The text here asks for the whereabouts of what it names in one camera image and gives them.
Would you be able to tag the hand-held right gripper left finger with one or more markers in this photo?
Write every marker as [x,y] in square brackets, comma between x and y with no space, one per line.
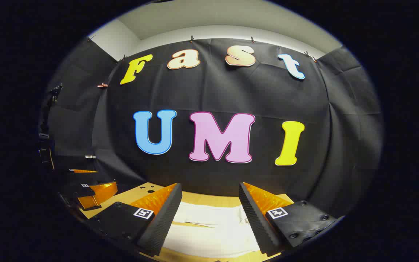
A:
[162,222]

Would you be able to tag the black backdrop cloth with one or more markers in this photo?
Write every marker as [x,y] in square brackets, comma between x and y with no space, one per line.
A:
[231,94]

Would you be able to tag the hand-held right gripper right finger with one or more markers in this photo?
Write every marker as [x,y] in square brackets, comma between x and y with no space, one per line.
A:
[255,218]

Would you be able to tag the small copper clip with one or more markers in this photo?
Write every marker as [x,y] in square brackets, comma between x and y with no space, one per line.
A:
[102,85]

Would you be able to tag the white jeans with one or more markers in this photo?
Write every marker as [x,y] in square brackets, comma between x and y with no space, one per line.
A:
[209,233]

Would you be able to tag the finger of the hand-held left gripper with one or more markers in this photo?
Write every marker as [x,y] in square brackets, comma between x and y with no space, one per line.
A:
[82,171]
[98,193]

